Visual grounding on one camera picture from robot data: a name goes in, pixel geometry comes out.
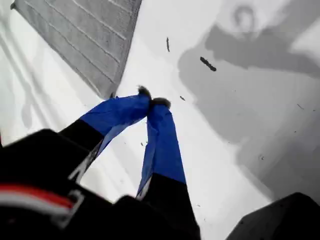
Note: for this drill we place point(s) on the grey white-striped towel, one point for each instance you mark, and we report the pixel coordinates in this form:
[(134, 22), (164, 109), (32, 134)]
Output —
[(82, 37)]

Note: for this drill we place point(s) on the black lint scrap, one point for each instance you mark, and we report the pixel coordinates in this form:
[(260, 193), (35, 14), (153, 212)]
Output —
[(208, 64), (182, 98), (168, 44)]

